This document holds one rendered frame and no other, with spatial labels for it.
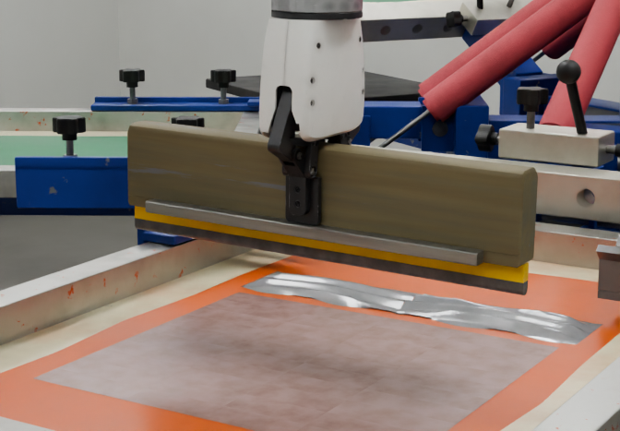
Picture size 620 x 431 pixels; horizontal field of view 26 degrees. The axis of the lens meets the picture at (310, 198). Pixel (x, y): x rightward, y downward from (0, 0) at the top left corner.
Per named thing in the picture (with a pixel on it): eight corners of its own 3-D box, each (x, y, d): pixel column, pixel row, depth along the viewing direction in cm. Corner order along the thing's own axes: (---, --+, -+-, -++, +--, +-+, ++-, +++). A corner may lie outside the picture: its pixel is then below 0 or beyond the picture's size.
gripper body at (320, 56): (310, -6, 116) (309, 123, 118) (244, 0, 107) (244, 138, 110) (387, -3, 112) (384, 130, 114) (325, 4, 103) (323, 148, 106)
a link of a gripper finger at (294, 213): (290, 140, 112) (289, 220, 113) (268, 146, 109) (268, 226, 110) (323, 144, 110) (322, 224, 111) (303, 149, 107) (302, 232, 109)
